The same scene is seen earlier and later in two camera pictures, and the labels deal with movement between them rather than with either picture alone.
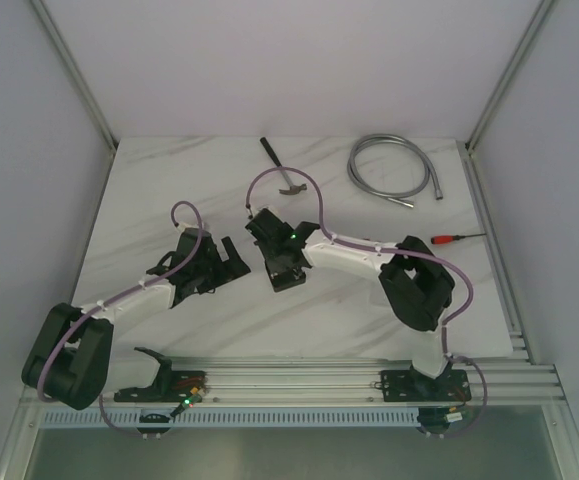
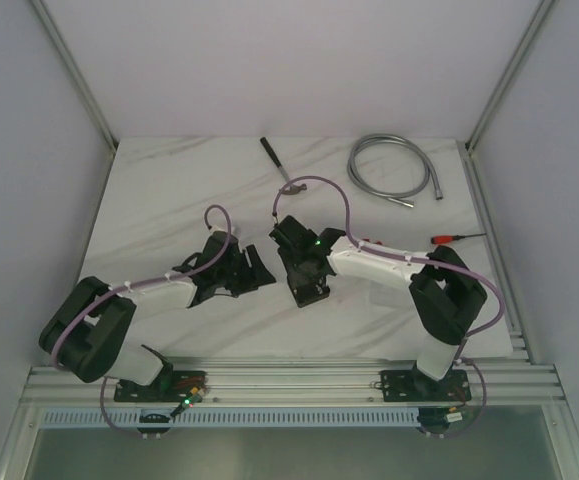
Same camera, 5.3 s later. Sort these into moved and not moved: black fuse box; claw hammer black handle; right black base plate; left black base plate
Moved: black fuse box
Not moved: right black base plate; left black base plate; claw hammer black handle
